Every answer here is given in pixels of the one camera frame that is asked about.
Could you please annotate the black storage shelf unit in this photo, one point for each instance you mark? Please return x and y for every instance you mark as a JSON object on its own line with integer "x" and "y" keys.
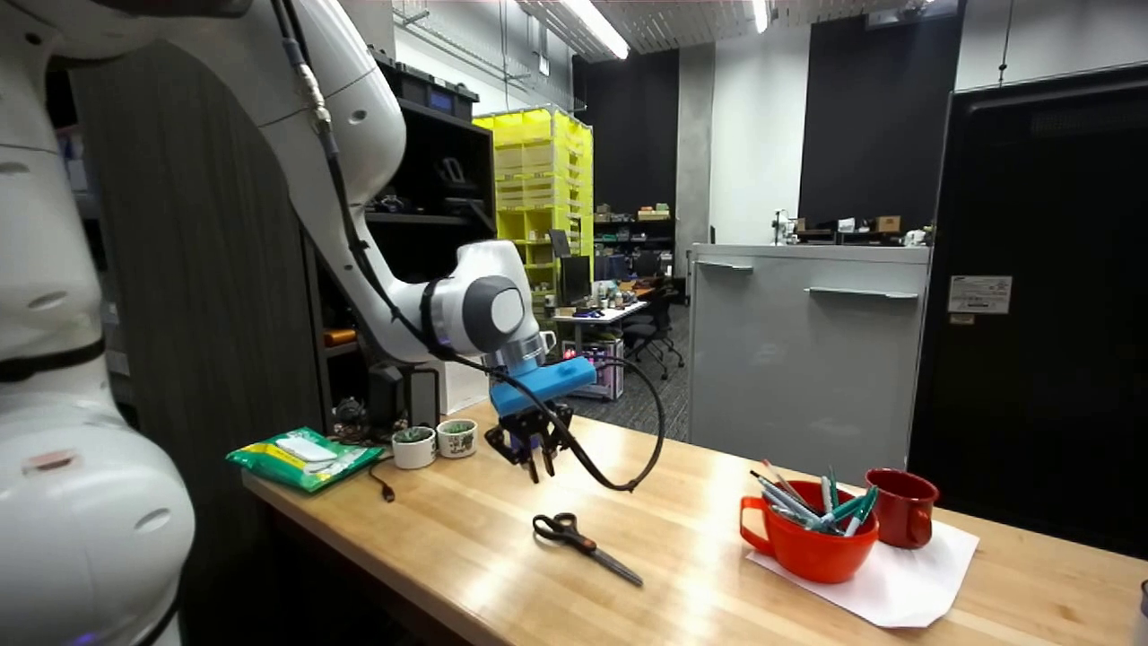
{"x": 215, "y": 300}

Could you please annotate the dark red mug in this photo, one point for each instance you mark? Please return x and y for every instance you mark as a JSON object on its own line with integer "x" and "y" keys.
{"x": 901, "y": 509}

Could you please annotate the dark bin blue label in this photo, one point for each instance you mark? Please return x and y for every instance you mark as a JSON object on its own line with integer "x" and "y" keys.
{"x": 435, "y": 96}

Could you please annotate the black computer monitor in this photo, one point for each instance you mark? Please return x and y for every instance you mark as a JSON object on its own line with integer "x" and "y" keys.
{"x": 574, "y": 282}

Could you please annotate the black office chair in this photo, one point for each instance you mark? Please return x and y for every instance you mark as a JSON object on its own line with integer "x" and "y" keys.
{"x": 659, "y": 326}

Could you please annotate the grey partition cabinet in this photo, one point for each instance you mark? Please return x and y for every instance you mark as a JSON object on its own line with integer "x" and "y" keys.
{"x": 800, "y": 373}

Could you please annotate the boxy 3D printer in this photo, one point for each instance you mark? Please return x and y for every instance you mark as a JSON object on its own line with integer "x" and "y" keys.
{"x": 606, "y": 360}

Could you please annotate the grey marker pen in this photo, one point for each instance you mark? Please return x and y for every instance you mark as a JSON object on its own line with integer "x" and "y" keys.
{"x": 782, "y": 498}

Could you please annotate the red bowl with markers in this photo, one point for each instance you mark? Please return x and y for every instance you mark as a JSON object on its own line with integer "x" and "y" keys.
{"x": 812, "y": 557}

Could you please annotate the white pot with plant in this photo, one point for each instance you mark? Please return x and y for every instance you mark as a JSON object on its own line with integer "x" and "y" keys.
{"x": 413, "y": 452}
{"x": 458, "y": 441}

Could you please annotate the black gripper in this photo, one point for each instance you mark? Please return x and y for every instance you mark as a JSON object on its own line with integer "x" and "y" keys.
{"x": 526, "y": 424}

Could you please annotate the long ceiling light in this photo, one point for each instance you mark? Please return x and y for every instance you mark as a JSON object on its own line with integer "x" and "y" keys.
{"x": 760, "y": 17}
{"x": 593, "y": 27}

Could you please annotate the white cabinet label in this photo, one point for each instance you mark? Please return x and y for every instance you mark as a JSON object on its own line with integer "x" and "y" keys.
{"x": 980, "y": 295}

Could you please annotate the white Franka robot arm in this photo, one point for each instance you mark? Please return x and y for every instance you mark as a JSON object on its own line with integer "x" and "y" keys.
{"x": 360, "y": 131}

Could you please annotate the yellow shelving rack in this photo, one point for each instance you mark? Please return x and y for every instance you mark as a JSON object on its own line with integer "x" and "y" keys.
{"x": 543, "y": 167}

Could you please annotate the white paper sheet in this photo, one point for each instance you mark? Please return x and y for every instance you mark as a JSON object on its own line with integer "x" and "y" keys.
{"x": 910, "y": 594}

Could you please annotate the tall black cabinet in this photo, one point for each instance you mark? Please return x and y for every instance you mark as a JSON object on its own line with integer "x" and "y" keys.
{"x": 1043, "y": 395}

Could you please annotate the green wipes packet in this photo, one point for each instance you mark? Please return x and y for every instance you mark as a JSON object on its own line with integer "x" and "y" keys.
{"x": 300, "y": 460}

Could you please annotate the teal marker pen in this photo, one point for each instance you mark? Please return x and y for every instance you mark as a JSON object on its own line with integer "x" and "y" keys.
{"x": 852, "y": 511}
{"x": 834, "y": 505}

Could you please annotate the black wall panel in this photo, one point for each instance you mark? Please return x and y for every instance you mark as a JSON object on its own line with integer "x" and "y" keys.
{"x": 879, "y": 119}

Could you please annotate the black desktop speaker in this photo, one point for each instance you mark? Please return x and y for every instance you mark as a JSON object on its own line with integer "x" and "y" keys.
{"x": 426, "y": 399}
{"x": 384, "y": 399}

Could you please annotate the white desk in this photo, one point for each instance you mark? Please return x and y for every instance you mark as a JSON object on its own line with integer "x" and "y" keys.
{"x": 604, "y": 313}

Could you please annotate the white cardboard box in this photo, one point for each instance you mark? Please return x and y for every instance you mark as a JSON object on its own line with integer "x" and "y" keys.
{"x": 464, "y": 395}

